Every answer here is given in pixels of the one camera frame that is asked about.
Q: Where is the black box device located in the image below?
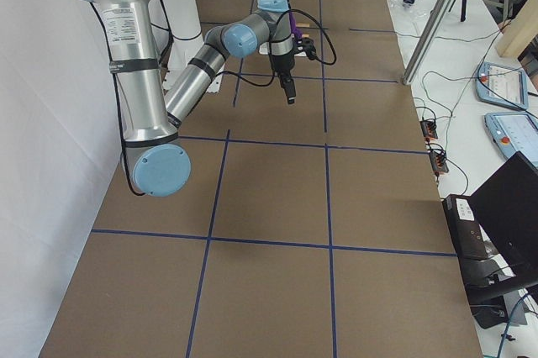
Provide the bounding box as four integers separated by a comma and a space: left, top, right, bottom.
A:
442, 194, 493, 261

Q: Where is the aluminium frame post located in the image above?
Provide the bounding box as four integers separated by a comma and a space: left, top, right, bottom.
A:
402, 0, 454, 85

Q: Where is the far teach pendant tablet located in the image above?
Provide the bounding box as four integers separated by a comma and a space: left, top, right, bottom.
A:
476, 62, 529, 110

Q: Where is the white towel rack with wooden bars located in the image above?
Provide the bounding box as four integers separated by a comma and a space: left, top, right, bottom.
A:
258, 22, 311, 55

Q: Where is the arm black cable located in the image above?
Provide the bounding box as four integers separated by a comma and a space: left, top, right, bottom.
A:
92, 0, 338, 197

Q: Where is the near teach pendant tablet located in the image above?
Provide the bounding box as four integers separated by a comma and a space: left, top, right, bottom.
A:
484, 112, 538, 166

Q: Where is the purple towel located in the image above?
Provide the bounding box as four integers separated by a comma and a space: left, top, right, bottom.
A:
289, 12, 302, 39

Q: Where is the black monitor on stand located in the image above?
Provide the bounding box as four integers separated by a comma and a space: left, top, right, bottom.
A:
459, 151, 537, 329

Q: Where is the teach pendant tablet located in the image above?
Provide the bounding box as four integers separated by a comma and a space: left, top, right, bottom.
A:
484, 112, 538, 166
476, 62, 529, 110

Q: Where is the black usb hub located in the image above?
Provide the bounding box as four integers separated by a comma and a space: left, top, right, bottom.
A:
429, 148, 449, 176
419, 119, 438, 143

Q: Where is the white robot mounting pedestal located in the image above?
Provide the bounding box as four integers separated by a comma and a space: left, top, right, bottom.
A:
149, 0, 203, 91

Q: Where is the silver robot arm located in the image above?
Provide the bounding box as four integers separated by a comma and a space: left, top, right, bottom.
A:
85, 0, 297, 197

